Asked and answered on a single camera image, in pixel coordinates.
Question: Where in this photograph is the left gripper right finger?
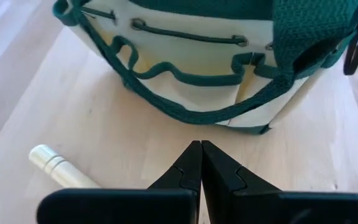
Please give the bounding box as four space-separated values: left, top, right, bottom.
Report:
202 140 358 224

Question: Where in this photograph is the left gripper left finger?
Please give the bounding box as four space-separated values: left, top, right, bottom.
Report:
35 140 203 224

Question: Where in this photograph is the beige green gardening bag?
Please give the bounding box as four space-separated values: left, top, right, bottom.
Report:
52 0 358 135

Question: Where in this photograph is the hand rake wooden handle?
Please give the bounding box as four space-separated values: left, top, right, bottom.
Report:
28 144 101 189

